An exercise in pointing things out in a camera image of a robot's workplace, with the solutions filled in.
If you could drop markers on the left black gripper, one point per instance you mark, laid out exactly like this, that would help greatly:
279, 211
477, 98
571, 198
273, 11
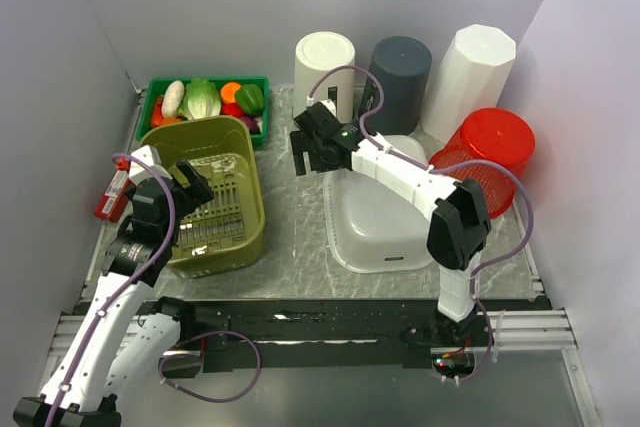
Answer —
194, 194

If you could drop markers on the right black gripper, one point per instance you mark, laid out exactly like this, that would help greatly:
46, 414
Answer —
297, 144

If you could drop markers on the olive green rectangular basket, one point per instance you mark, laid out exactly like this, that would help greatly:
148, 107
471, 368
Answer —
226, 233

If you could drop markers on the white perforated rectangular basket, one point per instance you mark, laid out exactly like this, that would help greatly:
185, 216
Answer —
370, 228

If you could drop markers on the white round bucket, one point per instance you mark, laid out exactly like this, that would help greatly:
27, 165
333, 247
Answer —
316, 54

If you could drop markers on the dark grey round bucket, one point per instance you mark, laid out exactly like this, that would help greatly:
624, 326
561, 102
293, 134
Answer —
402, 65

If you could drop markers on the large white faceted container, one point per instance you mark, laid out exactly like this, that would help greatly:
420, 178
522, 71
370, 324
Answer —
471, 75

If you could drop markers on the red mesh basket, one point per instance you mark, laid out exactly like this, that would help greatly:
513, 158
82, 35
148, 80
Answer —
491, 134

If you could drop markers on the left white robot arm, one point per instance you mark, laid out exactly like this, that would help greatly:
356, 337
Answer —
97, 369

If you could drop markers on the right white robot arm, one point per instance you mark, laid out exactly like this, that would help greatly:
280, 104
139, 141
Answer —
456, 211

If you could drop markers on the orange toy pumpkin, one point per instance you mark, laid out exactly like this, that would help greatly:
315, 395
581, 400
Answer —
169, 121

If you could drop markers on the red toy chili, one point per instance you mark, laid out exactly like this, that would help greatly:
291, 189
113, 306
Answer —
157, 116

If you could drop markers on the red toy tomato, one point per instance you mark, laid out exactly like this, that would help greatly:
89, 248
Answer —
233, 110

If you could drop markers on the red rectangular box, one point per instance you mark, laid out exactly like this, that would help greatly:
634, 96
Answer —
113, 200

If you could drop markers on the toy napa cabbage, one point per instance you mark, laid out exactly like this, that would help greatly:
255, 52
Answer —
201, 100

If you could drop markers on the white toy radish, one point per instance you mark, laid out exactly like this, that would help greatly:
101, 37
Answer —
172, 99

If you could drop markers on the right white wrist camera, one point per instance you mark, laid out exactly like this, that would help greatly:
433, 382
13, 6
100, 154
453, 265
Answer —
330, 105

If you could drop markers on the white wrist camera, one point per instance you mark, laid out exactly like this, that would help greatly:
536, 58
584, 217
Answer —
146, 163
330, 105

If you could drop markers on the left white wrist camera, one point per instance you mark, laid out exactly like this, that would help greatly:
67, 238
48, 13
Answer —
146, 163

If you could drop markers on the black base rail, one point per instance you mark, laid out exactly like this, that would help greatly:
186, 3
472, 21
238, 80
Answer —
366, 332

